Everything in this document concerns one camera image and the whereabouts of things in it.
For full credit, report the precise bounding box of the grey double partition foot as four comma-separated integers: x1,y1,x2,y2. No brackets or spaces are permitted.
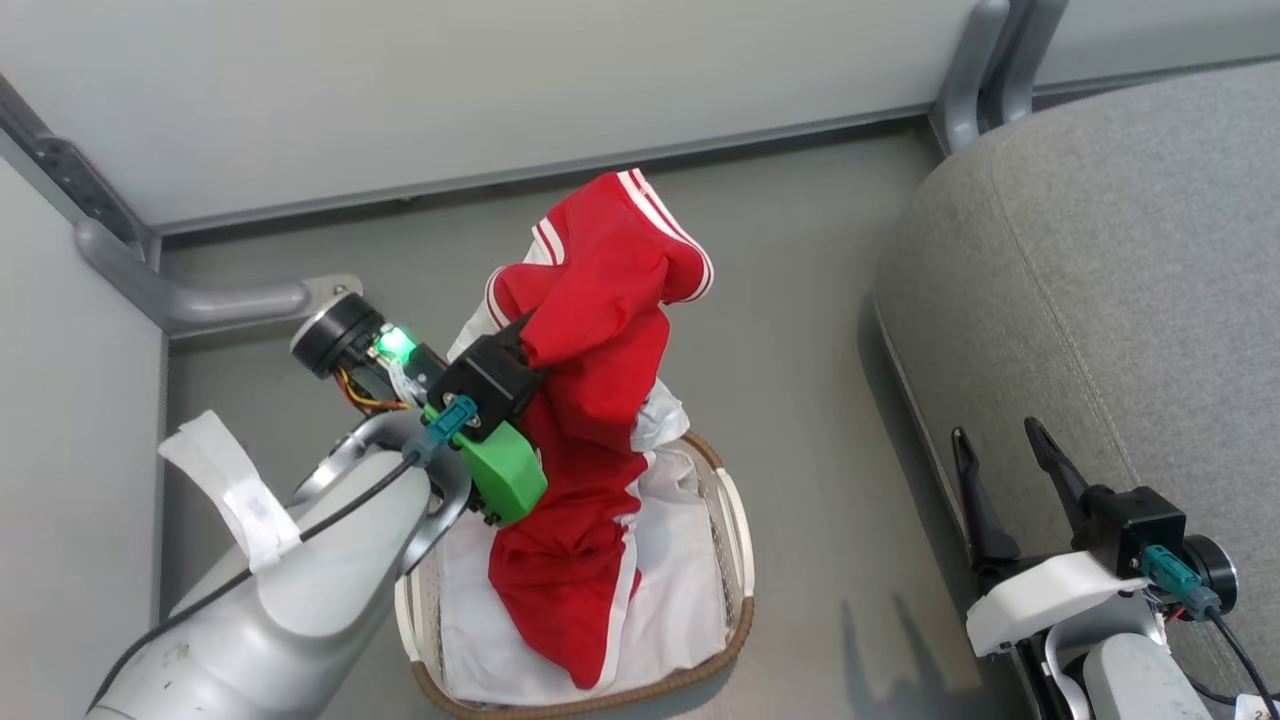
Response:
930,0,1069,156

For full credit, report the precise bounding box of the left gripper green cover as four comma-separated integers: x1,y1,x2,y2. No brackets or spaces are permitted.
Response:
458,312,549,528

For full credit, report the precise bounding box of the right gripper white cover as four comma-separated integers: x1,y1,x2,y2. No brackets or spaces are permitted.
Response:
952,417,1151,658

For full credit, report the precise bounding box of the grey partition corner post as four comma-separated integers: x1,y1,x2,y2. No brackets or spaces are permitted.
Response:
0,75,159,266

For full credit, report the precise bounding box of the grey upholstered sofa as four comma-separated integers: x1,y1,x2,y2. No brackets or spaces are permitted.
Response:
875,60,1280,720

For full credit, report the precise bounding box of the white cloth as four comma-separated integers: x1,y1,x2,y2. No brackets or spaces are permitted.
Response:
440,380,731,706

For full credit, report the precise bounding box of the red garment with white stripes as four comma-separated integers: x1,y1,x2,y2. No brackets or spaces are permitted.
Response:
485,168,714,691

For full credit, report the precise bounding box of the white strap on arm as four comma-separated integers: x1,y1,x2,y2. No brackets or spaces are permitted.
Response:
158,410,303,574

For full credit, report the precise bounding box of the grey partition foot with plate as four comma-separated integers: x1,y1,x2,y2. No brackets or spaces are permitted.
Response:
75,218,364,336

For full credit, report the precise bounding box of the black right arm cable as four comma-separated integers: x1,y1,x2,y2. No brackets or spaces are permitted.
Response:
1145,545,1280,716

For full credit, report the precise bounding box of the white laundry basket brown rim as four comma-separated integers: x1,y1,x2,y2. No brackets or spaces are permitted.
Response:
395,430,756,720

